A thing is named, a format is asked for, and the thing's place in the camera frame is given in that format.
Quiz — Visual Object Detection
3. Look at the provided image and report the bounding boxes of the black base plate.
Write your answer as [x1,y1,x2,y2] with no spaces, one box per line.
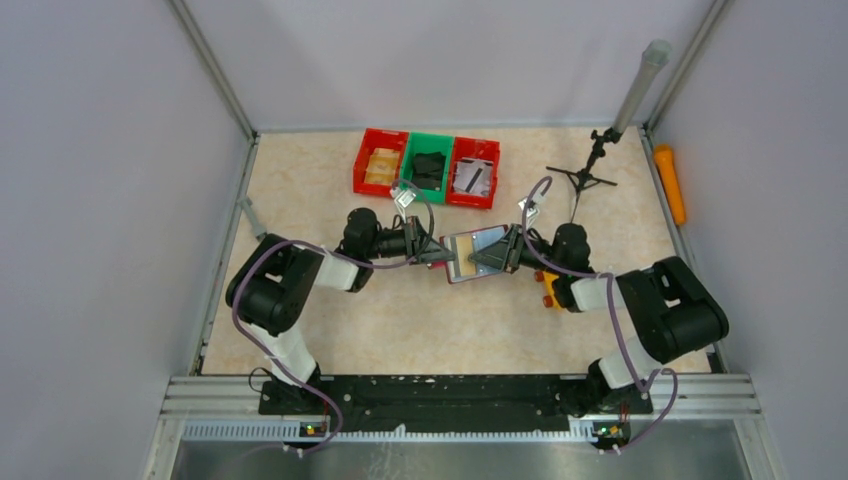
[258,374,654,435]

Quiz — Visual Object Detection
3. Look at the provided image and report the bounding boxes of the grey small tool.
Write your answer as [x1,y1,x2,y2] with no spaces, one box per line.
[237,196,268,242]

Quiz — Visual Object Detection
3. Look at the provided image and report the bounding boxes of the white cards in bin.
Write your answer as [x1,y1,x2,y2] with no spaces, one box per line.
[452,158,494,198]

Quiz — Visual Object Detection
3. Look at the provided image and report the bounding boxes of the right red bin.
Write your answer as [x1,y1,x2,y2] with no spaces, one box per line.
[445,136,501,210]

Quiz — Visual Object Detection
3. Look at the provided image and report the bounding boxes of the gold credit card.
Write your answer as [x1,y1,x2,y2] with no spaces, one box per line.
[451,232,491,282]

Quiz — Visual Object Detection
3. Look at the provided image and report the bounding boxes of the wooden piece in bin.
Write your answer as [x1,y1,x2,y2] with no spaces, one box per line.
[364,148,401,186]

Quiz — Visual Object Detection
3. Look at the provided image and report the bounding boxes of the orange cylinder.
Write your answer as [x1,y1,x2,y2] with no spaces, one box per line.
[653,144,687,226]

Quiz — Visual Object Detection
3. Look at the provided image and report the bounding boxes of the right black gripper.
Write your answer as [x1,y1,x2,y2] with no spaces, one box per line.
[469,223,565,277]

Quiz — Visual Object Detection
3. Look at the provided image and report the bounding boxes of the black item in bin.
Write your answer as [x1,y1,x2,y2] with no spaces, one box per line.
[411,152,446,191]

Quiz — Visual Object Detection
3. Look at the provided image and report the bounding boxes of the grey tube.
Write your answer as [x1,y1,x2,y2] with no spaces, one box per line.
[611,39,672,136]

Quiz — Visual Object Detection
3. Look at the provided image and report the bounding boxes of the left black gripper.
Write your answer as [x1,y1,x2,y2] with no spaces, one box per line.
[365,215,455,265]

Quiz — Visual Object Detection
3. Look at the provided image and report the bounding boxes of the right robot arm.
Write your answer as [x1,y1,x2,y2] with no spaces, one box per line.
[469,223,729,416]

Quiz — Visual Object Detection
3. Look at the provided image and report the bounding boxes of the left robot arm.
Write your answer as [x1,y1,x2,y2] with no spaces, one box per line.
[225,208,456,414]

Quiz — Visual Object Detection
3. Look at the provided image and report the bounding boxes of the red bin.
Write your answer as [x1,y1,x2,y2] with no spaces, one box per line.
[445,136,501,210]
[352,128,410,197]

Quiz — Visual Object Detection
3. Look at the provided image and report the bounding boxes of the yellow toy brick car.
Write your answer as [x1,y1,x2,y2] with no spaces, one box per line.
[534,270,576,312]

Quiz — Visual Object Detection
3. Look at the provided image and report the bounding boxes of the left red bin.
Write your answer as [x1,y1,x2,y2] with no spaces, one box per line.
[352,128,410,197]

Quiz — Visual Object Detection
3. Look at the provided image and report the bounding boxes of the red card holder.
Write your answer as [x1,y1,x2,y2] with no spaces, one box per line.
[427,225,511,285]

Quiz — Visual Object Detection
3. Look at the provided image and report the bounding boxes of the green bin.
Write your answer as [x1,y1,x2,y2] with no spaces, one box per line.
[399,132,455,204]

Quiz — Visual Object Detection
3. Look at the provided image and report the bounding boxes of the grey cable duct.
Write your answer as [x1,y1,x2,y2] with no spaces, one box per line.
[182,420,623,445]

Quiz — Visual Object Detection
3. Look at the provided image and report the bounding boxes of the black tripod stand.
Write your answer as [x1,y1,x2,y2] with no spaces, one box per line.
[545,127,623,222]

